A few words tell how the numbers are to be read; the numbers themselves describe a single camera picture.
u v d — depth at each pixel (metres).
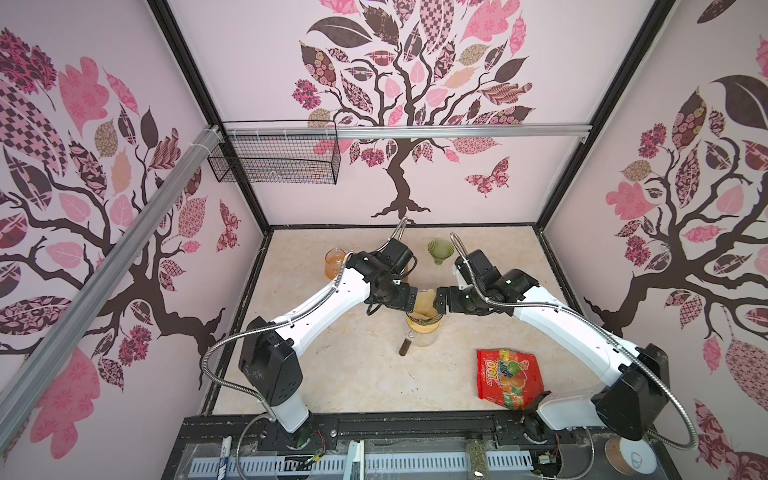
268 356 0.42
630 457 0.66
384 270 0.56
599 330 0.45
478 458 0.67
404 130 0.92
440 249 1.04
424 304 0.79
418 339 0.89
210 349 0.42
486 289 0.58
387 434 0.74
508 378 0.79
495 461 0.70
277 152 0.95
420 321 0.79
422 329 0.80
